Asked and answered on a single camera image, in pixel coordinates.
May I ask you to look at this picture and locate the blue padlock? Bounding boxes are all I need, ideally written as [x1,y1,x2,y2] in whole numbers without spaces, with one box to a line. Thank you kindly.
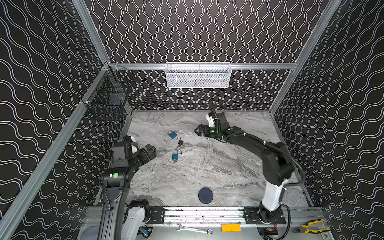
[172,149,182,163]
[167,131,178,139]

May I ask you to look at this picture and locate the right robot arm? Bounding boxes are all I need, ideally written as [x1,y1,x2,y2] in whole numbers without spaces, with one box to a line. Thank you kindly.
[195,110,305,223]

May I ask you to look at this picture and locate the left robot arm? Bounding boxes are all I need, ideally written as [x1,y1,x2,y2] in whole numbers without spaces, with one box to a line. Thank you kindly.
[97,139,157,240]

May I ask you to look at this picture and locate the dark round disc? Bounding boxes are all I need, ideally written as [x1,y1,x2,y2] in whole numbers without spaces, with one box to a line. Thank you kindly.
[198,188,214,205]

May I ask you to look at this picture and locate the grey cloth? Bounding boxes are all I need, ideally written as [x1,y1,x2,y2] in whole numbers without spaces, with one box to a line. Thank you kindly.
[79,226,100,240]

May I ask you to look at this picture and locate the yellow label block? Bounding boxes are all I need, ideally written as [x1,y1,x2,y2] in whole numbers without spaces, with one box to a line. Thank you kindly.
[221,224,241,233]

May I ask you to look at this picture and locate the steel wrench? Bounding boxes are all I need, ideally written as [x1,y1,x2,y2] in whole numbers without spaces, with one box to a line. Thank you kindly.
[177,224,213,235]

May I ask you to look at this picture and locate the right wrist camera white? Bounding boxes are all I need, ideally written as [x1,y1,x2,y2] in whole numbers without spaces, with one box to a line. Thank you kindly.
[206,113,216,128]

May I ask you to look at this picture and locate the white wire basket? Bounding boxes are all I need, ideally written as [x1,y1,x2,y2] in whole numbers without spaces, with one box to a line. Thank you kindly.
[165,62,232,89]

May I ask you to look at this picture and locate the black wire basket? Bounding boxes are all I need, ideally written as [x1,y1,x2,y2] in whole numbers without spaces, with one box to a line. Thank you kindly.
[85,66,137,122]

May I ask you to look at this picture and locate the yellow handled pliers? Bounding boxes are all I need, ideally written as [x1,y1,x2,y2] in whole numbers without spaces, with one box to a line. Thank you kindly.
[292,219,330,234]

